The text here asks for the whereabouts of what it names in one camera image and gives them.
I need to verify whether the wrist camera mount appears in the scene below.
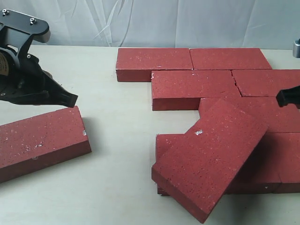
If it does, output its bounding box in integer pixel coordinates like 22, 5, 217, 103
0, 8, 51, 58
292, 39, 300, 58

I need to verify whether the pale blue backdrop cloth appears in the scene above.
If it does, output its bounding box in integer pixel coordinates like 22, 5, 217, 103
0, 0, 300, 49

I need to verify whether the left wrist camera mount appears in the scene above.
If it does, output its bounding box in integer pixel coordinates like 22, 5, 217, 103
0, 8, 51, 58

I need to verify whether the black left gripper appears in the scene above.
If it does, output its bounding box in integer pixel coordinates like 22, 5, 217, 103
0, 47, 78, 108

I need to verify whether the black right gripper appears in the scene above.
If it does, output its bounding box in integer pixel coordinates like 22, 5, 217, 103
276, 86, 300, 107

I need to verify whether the red brick under leaning one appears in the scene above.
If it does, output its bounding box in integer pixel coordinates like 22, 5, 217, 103
199, 97, 300, 134

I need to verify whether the red brick with silver chip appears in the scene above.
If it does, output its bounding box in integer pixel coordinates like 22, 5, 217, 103
0, 106, 92, 182

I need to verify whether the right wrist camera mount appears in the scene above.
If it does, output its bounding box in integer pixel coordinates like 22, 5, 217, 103
292, 39, 300, 58

